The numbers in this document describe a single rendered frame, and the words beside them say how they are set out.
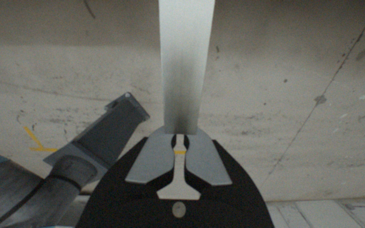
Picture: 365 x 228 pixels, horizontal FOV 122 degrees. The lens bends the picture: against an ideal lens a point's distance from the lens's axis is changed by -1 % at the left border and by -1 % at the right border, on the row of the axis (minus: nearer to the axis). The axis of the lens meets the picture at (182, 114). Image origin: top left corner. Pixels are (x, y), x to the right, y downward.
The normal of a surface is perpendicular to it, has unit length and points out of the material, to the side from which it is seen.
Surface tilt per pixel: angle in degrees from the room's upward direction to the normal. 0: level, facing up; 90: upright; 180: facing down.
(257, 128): 0
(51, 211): 90
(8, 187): 87
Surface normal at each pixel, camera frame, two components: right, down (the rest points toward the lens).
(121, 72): 0.00, 0.49
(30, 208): 0.87, -0.18
